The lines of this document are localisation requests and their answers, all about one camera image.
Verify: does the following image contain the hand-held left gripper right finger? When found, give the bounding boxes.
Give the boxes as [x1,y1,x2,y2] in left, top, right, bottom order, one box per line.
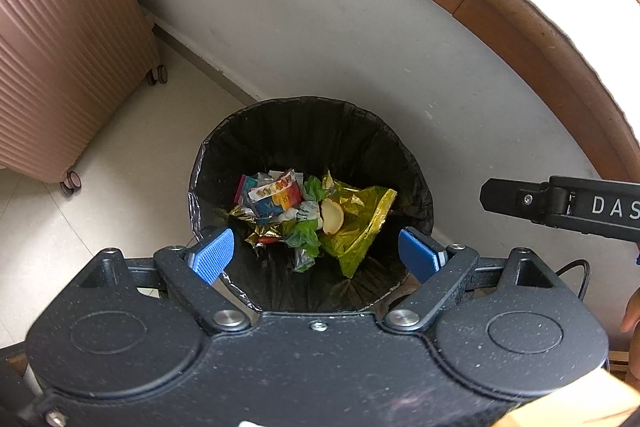
[385,227,557,333]

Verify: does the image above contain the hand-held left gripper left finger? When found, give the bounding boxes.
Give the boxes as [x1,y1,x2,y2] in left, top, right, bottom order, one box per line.
[80,227,252,334]

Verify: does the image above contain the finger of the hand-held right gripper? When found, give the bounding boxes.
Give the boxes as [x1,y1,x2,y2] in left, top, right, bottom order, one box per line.
[479,178,572,228]

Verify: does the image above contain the trash bin with black bag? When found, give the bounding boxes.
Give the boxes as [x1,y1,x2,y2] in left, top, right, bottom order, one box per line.
[187,96,435,313]

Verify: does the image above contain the person's right hand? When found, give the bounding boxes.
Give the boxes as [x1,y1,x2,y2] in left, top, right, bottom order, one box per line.
[621,287,640,334]

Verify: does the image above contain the yellow green packet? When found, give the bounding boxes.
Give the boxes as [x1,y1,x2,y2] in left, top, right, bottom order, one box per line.
[320,187,398,279]

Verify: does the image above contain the crumpled gold foil wrapper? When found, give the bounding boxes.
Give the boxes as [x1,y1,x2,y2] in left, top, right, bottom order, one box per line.
[322,169,373,214]

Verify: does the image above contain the green plastic wrapper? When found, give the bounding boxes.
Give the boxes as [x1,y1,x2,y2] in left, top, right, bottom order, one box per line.
[285,176,331,273]

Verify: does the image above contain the pink ribbed suitcase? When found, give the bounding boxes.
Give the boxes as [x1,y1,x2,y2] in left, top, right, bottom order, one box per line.
[0,0,168,196]

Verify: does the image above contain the black cable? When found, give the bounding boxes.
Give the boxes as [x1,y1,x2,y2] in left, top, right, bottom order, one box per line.
[555,259,591,300]

